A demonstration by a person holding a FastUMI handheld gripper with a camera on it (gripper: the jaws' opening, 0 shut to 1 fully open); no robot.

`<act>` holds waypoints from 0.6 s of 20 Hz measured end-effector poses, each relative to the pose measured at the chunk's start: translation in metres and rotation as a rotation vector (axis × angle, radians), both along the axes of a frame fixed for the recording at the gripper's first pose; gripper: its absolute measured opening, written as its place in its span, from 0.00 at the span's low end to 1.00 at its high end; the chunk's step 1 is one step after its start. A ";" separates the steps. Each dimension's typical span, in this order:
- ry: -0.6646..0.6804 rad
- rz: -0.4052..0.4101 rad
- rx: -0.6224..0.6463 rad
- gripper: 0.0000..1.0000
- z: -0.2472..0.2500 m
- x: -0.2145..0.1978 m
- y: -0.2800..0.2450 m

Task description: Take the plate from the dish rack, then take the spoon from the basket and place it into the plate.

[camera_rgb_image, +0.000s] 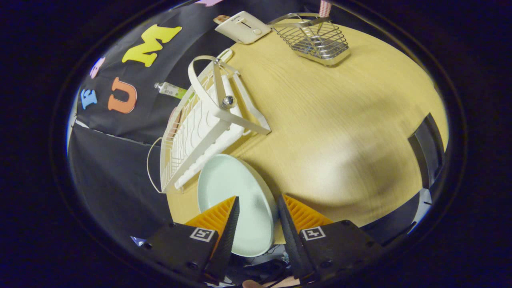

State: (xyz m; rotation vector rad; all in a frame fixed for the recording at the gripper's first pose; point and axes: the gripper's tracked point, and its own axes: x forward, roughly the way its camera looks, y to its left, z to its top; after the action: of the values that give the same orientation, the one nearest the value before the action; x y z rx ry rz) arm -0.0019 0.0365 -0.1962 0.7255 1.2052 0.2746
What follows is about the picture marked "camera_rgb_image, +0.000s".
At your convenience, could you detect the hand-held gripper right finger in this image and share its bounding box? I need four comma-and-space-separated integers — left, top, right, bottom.
277, 194, 384, 280

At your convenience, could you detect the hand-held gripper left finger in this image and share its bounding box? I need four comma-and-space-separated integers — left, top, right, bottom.
140, 195, 240, 285

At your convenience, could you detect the mint green plate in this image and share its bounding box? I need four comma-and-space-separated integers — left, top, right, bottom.
197, 154, 279, 257

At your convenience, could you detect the white wire dish rack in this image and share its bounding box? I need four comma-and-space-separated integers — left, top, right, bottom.
146, 55, 272, 194

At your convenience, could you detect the metal wire basket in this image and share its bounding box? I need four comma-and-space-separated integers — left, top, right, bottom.
267, 12, 351, 67

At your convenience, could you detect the black chair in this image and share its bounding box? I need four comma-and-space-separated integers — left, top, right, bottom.
408, 113, 446, 189

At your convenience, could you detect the cream toaster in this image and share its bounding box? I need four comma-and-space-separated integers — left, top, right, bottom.
214, 11, 272, 44

